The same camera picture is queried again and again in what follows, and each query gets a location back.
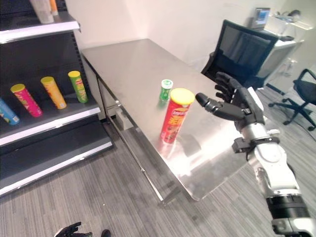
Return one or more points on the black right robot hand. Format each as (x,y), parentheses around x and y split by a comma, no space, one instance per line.
(230,108)

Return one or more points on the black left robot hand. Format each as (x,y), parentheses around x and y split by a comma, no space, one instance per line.
(70,228)

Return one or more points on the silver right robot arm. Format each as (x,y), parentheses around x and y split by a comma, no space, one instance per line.
(274,163)

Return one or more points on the dark robot foot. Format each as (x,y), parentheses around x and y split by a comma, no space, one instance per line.
(105,233)

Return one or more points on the red chip can yellow lid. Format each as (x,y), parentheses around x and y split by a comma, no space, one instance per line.
(174,116)

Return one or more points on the black mesh office chair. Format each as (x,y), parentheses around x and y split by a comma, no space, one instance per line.
(243,53)

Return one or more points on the small green chip can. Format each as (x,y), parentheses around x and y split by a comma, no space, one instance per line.
(165,90)

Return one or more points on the black swivel chair with wheels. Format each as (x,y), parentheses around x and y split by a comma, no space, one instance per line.
(300,96)

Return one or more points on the stainless steel table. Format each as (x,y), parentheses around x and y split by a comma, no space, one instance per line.
(158,103)

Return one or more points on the white desk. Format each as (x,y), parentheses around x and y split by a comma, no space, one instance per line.
(284,49)

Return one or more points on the grey monitor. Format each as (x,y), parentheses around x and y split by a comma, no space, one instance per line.
(259,18)

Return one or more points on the blue chip can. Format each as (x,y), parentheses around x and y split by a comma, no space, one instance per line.
(7,114)

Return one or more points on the dark metal store shelf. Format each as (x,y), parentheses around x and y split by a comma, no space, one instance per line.
(39,98)

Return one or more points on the pink chip can yellow lid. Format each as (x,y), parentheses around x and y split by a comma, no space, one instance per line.
(26,100)

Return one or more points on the orange chip can yellow lid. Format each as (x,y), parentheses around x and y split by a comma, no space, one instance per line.
(54,92)

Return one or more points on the green chip can yellow lid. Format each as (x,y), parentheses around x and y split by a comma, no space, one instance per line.
(78,86)

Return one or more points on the orange white tube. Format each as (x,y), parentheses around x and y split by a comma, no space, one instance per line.
(53,7)

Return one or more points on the pale cylinder can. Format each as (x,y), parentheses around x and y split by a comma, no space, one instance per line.
(42,10)

